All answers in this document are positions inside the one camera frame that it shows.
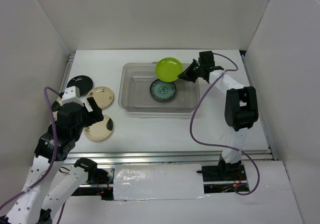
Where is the cream plate black patch front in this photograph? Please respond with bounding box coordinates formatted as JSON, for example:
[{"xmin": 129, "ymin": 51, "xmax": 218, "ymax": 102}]
[{"xmin": 83, "ymin": 114, "xmax": 114, "ymax": 142}]

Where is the cream plate black patch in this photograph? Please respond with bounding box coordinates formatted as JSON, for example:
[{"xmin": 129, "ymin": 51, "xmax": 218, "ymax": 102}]
[
  {"xmin": 83, "ymin": 114, "xmax": 114, "ymax": 142},
  {"xmin": 51, "ymin": 97, "xmax": 63, "ymax": 115}
]

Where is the cream plate with calligraphy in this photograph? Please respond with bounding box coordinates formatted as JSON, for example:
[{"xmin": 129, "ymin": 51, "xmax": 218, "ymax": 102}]
[{"xmin": 86, "ymin": 86, "xmax": 114, "ymax": 110}]

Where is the green plate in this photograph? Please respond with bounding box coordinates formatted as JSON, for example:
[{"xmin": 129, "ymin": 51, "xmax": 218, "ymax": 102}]
[{"xmin": 155, "ymin": 57, "xmax": 183, "ymax": 82}]

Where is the blue patterned plate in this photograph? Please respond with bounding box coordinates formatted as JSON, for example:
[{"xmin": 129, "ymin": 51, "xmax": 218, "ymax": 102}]
[{"xmin": 149, "ymin": 79, "xmax": 177, "ymax": 102}]

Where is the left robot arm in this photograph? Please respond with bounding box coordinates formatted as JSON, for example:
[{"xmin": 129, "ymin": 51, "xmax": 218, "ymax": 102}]
[{"xmin": 0, "ymin": 97, "xmax": 103, "ymax": 224}]

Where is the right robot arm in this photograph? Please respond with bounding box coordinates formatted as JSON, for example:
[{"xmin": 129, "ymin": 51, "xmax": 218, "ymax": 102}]
[{"xmin": 178, "ymin": 51, "xmax": 259, "ymax": 180}]

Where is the clear plastic bin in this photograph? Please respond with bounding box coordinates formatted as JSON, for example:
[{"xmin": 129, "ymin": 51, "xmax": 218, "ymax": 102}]
[{"xmin": 118, "ymin": 63, "xmax": 200, "ymax": 113}]

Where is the white taped sheet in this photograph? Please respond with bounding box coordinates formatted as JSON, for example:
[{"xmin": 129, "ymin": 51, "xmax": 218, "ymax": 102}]
[{"xmin": 113, "ymin": 164, "xmax": 205, "ymax": 201}]

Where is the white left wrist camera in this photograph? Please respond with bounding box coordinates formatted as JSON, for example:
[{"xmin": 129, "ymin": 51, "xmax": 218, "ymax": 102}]
[{"xmin": 60, "ymin": 86, "xmax": 84, "ymax": 107}]

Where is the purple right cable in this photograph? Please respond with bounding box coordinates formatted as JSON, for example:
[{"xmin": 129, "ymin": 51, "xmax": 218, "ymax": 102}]
[{"xmin": 189, "ymin": 52, "xmax": 261, "ymax": 196}]

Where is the purple cable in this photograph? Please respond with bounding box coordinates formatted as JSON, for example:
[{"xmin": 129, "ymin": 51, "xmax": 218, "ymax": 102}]
[
  {"xmin": 189, "ymin": 52, "xmax": 261, "ymax": 196},
  {"xmin": 0, "ymin": 86, "xmax": 68, "ymax": 224}
]

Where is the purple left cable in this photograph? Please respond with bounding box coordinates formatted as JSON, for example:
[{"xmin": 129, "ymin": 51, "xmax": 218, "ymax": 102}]
[{"xmin": 0, "ymin": 86, "xmax": 68, "ymax": 224}]

